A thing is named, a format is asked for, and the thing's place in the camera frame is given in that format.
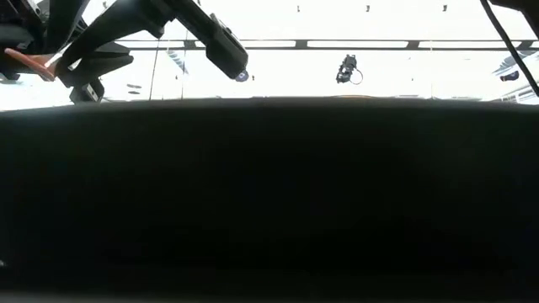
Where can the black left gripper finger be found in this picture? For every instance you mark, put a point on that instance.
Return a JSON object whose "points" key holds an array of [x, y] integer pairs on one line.
{"points": [[54, 25], [113, 25]]}

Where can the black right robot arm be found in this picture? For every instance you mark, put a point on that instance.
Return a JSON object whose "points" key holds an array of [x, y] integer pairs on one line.
{"points": [[526, 4]]}

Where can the black overhead camera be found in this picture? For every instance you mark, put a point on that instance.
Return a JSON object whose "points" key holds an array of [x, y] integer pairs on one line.
{"points": [[347, 69]]}

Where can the black overhead frame beam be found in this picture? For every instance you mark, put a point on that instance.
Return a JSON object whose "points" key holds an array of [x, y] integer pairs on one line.
{"points": [[358, 44]]}

